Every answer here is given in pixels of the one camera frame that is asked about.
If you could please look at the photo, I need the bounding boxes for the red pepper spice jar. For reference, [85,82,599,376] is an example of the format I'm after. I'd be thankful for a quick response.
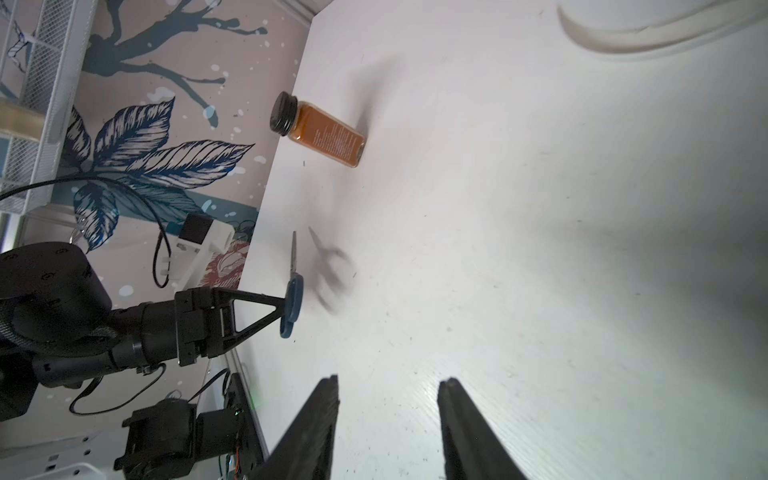
[269,91,366,168]

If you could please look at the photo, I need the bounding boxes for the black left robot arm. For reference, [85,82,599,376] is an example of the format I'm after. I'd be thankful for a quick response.
[1,242,303,421]

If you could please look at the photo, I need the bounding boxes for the dark blue handled scissors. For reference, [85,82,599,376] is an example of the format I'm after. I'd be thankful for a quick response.
[280,231,304,339]

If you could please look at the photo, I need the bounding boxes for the white wire wall shelf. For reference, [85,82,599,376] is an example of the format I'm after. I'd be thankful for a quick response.
[1,1,97,192]

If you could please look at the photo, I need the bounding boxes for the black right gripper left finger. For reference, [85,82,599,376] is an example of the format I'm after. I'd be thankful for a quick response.
[251,375,340,480]

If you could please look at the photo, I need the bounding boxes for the white cylindrical utensil holder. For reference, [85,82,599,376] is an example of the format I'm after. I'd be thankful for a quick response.
[557,0,767,55]

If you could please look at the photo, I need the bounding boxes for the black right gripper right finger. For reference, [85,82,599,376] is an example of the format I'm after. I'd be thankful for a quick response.
[437,378,527,480]

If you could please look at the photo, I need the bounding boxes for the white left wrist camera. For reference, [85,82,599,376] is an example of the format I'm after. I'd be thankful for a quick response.
[168,213,235,291]

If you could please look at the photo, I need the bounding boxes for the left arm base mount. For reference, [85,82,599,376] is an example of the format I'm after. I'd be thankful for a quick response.
[113,373,267,479]

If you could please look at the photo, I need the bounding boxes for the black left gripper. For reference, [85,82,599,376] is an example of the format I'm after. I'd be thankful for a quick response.
[174,287,286,366]

